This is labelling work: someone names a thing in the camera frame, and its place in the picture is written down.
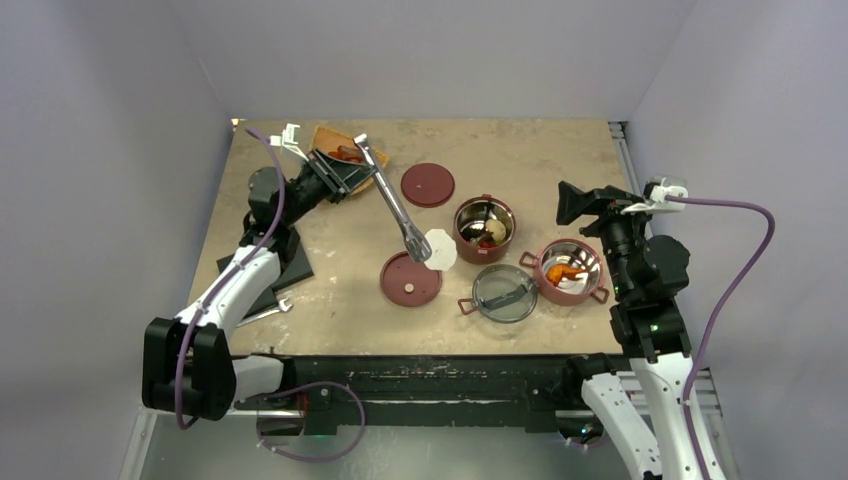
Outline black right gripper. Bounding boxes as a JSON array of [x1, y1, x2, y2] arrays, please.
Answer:
[[557, 179, 662, 297]]

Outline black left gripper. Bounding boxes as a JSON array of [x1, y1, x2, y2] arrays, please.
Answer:
[[281, 148, 376, 227]]

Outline orange fried chicken wing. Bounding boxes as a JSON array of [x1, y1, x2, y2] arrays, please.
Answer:
[[545, 264, 588, 287]]

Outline steel food tongs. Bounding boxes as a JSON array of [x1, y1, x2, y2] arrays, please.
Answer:
[[353, 133, 432, 263]]

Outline glass lid with red clasp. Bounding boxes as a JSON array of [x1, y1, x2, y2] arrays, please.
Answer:
[[457, 264, 539, 324]]

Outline white round rice cracker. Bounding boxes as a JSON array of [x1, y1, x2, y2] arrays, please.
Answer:
[[424, 229, 458, 272]]

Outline white steamed bun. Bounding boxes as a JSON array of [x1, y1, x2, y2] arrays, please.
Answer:
[[484, 219, 508, 244]]

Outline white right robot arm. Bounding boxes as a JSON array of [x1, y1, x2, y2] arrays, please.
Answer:
[[556, 178, 726, 479]]

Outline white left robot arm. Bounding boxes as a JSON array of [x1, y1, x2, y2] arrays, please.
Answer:
[[142, 150, 376, 429]]

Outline dark red steel lunch pot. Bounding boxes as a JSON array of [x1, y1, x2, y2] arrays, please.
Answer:
[[452, 194, 517, 265]]

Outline woven bamboo basket tray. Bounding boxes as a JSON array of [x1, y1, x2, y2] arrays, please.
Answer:
[[310, 126, 390, 195]]

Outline dark red round lid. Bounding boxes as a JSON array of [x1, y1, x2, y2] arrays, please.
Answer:
[[401, 163, 455, 208]]

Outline steel wrench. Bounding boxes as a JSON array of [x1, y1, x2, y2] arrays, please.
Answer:
[[237, 298, 293, 328]]

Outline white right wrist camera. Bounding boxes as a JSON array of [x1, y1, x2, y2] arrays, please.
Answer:
[[622, 176, 688, 214]]

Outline black network switch box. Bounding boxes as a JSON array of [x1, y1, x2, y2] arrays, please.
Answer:
[[204, 245, 314, 326]]

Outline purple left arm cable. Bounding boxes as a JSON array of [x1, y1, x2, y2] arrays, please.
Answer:
[[173, 127, 368, 464]]

